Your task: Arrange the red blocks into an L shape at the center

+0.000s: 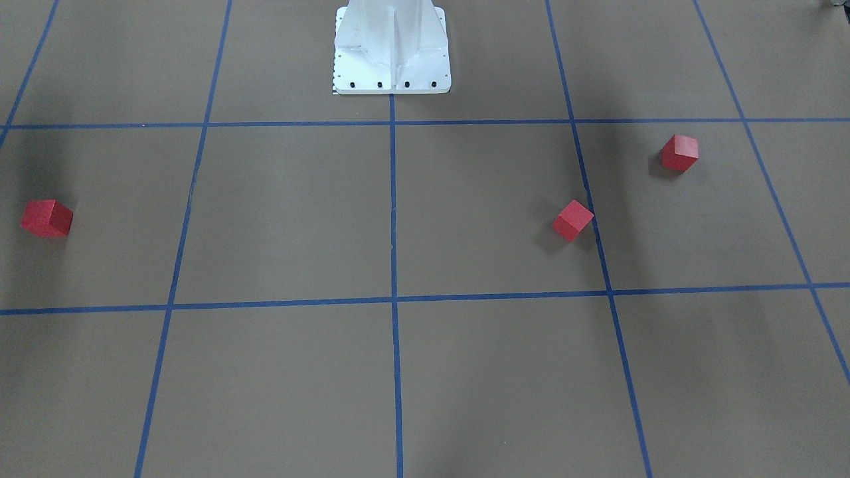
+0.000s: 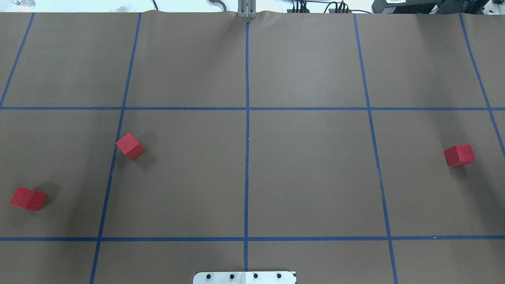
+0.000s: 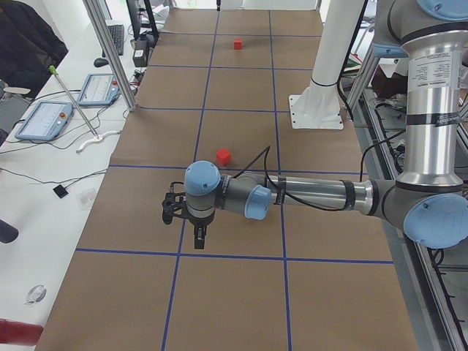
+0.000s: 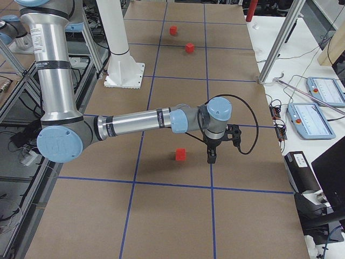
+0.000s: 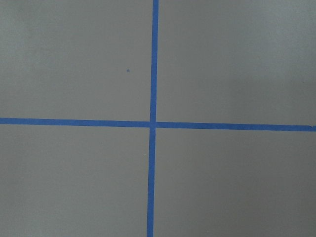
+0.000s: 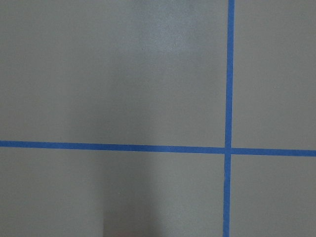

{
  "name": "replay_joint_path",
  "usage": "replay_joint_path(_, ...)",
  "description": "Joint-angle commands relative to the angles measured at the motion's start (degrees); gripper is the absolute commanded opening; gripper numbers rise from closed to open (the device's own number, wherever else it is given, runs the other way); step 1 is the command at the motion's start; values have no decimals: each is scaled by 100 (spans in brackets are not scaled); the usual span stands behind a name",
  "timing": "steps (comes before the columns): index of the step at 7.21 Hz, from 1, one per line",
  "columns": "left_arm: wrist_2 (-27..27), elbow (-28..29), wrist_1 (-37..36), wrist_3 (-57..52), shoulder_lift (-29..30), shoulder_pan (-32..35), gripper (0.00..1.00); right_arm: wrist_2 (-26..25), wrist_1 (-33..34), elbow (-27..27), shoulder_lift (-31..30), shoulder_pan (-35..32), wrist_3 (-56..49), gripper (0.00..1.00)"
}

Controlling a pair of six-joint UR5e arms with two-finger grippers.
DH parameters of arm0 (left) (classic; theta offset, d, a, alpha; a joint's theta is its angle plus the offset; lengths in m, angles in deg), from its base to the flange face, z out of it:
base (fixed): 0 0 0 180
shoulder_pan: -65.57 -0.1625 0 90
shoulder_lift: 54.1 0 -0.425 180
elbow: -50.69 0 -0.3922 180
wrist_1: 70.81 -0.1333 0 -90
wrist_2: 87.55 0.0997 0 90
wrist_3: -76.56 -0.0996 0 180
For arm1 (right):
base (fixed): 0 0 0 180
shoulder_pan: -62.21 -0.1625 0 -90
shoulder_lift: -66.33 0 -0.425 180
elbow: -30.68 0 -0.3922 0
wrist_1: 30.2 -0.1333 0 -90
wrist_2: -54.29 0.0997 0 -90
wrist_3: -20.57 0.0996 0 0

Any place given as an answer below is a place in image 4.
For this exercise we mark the aluminium frame post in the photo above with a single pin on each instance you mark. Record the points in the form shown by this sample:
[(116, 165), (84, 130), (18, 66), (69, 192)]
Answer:
[(280, 39)]

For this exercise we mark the teach pendant farther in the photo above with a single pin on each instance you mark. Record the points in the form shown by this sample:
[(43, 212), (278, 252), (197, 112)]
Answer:
[(326, 90)]

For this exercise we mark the teach pendant nearer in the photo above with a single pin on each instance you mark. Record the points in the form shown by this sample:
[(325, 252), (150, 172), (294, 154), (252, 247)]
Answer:
[(309, 121)]

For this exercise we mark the white pedestal column with base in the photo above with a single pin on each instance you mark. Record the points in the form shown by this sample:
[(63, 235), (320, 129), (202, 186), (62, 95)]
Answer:
[(122, 71)]

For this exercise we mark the black monitor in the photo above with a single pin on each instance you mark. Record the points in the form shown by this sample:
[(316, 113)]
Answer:
[(329, 171)]

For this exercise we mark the black box with label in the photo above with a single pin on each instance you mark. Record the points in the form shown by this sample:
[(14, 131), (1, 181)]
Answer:
[(300, 173)]

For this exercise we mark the small circuit board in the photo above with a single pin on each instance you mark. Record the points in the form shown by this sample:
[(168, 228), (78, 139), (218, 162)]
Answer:
[(275, 111)]

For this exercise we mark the aluminium frame side table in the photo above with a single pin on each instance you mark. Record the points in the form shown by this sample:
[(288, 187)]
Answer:
[(32, 86)]

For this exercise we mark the brown paper table mat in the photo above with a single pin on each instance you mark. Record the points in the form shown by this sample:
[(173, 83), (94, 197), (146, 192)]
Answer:
[(127, 197)]

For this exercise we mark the red block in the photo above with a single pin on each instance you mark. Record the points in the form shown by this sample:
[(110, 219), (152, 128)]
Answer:
[(189, 48), (180, 154), (173, 30)]

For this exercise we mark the red cylinder object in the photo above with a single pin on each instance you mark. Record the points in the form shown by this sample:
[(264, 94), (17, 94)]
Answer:
[(251, 10)]

